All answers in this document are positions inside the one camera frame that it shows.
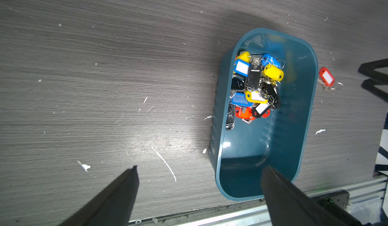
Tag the black tag key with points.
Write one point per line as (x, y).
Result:
(260, 110)

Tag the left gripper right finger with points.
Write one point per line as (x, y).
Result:
(289, 206)

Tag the pile of keys in box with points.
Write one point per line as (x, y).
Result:
(254, 72)

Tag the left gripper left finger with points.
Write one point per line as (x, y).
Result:
(112, 206)

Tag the yellow tag key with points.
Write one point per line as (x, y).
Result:
(255, 97)

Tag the blue tag key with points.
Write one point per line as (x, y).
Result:
(239, 99)

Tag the red tag key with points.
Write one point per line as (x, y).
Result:
(327, 80)

